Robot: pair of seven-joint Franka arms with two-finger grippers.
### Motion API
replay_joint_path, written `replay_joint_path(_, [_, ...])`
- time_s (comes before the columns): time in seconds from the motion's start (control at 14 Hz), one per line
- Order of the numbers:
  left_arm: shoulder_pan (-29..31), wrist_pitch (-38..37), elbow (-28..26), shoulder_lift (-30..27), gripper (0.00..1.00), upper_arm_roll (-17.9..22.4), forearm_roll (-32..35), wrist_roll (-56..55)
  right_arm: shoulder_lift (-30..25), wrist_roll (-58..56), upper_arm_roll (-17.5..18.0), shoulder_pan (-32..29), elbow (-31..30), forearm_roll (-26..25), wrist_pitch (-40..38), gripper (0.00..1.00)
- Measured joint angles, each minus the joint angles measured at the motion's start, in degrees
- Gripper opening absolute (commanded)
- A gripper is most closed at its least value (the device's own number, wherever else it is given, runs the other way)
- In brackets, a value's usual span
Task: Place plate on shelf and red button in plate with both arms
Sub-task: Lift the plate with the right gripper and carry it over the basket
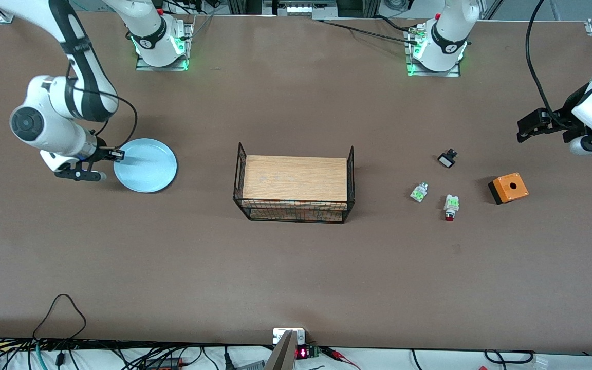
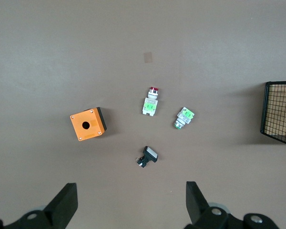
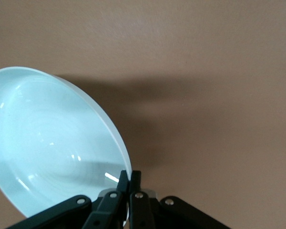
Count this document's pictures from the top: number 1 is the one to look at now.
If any light blue round plate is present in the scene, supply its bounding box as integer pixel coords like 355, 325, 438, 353
114, 138, 178, 194

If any orange button box black base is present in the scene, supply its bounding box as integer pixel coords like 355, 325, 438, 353
488, 173, 529, 205

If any red push button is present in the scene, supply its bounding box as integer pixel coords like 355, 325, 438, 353
443, 194, 460, 222

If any black power adapter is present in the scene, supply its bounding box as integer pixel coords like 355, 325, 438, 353
144, 357, 184, 370

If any beige flat bar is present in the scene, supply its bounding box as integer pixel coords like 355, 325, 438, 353
264, 330, 297, 370

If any red clip test lead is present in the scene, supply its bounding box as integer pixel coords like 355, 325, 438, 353
321, 346, 361, 370

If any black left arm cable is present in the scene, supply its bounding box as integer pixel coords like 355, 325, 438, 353
525, 0, 571, 129

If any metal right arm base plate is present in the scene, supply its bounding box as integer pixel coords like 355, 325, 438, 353
136, 21, 194, 71

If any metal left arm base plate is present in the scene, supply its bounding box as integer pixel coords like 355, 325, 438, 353
405, 26, 462, 78

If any black looped cable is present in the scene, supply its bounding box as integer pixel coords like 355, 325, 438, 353
32, 293, 87, 370

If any black wire rack wooden shelf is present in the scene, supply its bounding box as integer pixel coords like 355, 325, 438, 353
233, 143, 355, 224

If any thin black table cable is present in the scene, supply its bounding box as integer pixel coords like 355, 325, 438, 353
321, 20, 421, 45

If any black flat coiled cable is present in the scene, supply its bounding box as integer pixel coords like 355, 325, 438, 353
484, 349, 536, 366

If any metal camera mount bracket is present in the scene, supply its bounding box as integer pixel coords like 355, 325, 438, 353
273, 328, 306, 345

